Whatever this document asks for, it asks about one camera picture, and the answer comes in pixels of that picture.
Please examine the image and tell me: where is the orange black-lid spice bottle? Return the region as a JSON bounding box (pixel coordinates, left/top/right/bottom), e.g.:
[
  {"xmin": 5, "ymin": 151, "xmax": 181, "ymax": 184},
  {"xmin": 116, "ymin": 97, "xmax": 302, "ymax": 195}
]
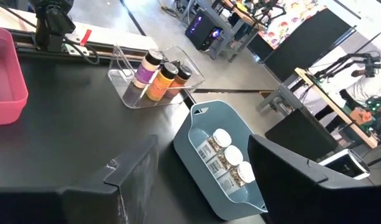
[{"xmin": 145, "ymin": 62, "xmax": 179, "ymax": 102}]

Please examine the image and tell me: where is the black aluminium table frame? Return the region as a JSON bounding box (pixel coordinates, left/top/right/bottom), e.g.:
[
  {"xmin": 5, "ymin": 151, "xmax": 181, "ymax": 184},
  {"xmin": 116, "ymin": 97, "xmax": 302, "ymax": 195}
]
[{"xmin": 8, "ymin": 27, "xmax": 149, "ymax": 63}]

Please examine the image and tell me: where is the blue plastic bin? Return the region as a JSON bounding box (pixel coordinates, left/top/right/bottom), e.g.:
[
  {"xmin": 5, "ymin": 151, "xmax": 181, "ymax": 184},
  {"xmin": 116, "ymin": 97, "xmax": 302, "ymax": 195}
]
[{"xmin": 173, "ymin": 100, "xmax": 269, "ymax": 221}]

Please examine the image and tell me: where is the clear plastic bin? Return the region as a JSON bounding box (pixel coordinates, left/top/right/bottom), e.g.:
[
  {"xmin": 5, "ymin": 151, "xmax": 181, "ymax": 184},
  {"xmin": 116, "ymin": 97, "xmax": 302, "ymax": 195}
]
[{"xmin": 107, "ymin": 44, "xmax": 206, "ymax": 110}]

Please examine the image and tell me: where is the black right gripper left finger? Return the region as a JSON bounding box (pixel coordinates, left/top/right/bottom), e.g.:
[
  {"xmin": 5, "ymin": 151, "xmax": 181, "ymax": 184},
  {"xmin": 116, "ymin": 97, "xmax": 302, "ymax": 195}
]
[{"xmin": 61, "ymin": 134, "xmax": 160, "ymax": 224}]

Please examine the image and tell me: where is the red strap tag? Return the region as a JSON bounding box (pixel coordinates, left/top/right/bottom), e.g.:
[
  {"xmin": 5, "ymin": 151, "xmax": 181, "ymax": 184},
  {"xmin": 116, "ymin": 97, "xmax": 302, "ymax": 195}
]
[{"xmin": 80, "ymin": 29, "xmax": 93, "ymax": 47}]

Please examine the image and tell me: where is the white-lid bagel seasoning jar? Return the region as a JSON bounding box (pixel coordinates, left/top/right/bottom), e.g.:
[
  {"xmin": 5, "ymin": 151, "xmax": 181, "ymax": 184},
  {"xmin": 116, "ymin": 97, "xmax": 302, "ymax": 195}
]
[
  {"xmin": 217, "ymin": 161, "xmax": 256, "ymax": 195},
  {"xmin": 196, "ymin": 128, "xmax": 233, "ymax": 162},
  {"xmin": 206, "ymin": 144, "xmax": 244, "ymax": 179}
]

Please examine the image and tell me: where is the grey leg work table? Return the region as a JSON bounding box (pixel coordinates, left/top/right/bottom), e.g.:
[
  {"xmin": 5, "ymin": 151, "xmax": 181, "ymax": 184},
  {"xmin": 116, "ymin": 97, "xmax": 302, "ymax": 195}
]
[{"xmin": 177, "ymin": 0, "xmax": 287, "ymax": 63}]

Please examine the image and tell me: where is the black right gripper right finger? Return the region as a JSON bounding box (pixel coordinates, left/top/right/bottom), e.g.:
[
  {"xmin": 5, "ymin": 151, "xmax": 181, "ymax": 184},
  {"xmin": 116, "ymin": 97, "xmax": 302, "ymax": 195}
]
[{"xmin": 247, "ymin": 134, "xmax": 381, "ymax": 224}]

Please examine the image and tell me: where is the black floor cabinet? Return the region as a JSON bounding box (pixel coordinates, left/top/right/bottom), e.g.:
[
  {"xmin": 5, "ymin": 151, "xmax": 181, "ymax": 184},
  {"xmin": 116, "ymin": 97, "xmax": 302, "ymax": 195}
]
[{"xmin": 264, "ymin": 107, "xmax": 339, "ymax": 162}]

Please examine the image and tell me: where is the floral patterned board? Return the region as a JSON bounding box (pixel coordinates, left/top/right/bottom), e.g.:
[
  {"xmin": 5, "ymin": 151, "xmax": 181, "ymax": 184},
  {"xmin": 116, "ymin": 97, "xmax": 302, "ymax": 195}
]
[{"xmin": 258, "ymin": 0, "xmax": 333, "ymax": 50}]

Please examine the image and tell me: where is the silver mounting bracket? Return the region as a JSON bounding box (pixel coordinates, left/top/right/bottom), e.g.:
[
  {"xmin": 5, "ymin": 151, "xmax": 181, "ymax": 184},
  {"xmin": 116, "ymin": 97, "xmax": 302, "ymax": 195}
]
[{"xmin": 61, "ymin": 42, "xmax": 84, "ymax": 57}]

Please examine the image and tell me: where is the red-brown black-lid spice bottle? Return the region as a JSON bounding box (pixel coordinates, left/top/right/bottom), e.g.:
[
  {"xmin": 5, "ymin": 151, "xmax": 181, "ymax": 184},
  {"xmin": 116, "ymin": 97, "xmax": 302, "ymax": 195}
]
[{"xmin": 165, "ymin": 64, "xmax": 193, "ymax": 100}]

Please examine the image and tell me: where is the black partition panel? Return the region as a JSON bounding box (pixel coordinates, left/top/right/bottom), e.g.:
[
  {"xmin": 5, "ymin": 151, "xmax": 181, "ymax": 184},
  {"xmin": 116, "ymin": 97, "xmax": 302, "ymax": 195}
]
[{"xmin": 247, "ymin": 7, "xmax": 357, "ymax": 83}]

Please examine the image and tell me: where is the person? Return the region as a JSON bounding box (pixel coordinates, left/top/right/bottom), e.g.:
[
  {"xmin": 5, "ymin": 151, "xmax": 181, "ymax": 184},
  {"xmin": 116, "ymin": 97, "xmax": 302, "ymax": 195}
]
[{"xmin": 314, "ymin": 58, "xmax": 381, "ymax": 134}]

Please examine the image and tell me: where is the red plastic bin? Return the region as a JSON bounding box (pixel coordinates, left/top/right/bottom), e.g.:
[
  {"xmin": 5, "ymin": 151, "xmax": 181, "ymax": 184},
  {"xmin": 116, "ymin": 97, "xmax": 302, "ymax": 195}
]
[{"xmin": 0, "ymin": 26, "xmax": 29, "ymax": 127}]

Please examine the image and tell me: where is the black computer tower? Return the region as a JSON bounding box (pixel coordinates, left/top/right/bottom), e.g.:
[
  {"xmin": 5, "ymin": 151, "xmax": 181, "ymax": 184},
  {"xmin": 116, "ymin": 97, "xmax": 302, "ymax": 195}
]
[{"xmin": 185, "ymin": 11, "xmax": 224, "ymax": 52}]

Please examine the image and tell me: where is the wooden top work table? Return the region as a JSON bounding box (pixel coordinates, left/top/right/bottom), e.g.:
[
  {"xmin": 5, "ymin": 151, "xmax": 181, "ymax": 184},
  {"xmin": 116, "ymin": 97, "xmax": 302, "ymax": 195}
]
[{"xmin": 257, "ymin": 67, "xmax": 380, "ymax": 150}]

